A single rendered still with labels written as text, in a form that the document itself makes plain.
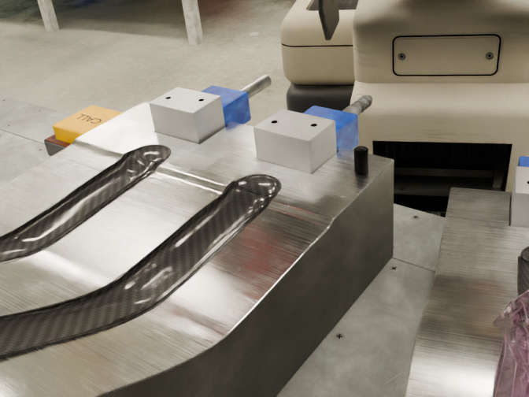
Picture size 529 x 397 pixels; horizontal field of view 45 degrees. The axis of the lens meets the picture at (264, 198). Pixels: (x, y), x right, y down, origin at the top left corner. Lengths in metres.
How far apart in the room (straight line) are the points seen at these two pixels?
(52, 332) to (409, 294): 0.26
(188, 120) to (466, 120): 0.38
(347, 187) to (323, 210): 0.03
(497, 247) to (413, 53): 0.39
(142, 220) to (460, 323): 0.22
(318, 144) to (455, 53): 0.37
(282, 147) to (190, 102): 0.10
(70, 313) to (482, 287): 0.24
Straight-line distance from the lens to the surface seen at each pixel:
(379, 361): 0.44
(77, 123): 0.74
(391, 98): 0.79
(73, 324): 0.36
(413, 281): 0.50
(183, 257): 0.41
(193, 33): 3.59
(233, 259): 0.39
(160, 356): 0.33
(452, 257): 0.44
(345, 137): 0.50
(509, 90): 0.80
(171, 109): 0.53
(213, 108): 0.53
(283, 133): 0.46
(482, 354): 0.32
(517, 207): 0.46
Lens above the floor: 1.12
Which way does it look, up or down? 32 degrees down
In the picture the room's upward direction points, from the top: 7 degrees counter-clockwise
